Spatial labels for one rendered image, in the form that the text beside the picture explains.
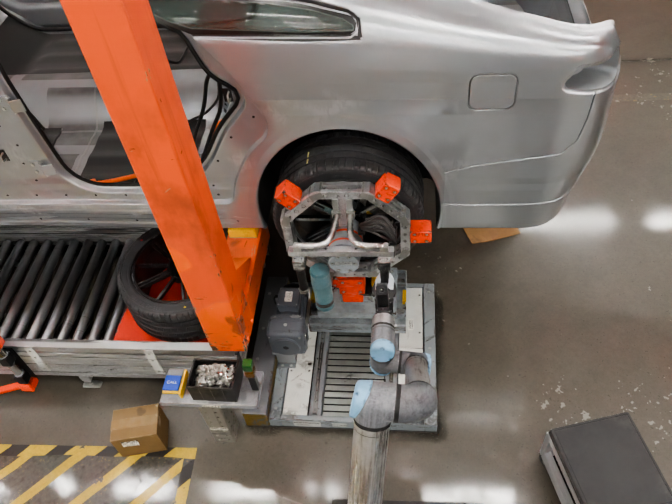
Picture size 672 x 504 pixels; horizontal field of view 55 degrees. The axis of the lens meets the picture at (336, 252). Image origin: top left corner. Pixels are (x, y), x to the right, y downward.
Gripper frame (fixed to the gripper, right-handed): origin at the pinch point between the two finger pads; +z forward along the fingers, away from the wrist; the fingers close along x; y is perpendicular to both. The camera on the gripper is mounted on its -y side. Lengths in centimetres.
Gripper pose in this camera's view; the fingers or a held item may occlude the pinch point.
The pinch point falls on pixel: (384, 274)
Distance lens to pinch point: 262.3
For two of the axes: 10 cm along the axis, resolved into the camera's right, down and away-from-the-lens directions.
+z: 0.8, -7.6, 6.5
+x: 9.9, 0.0, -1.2
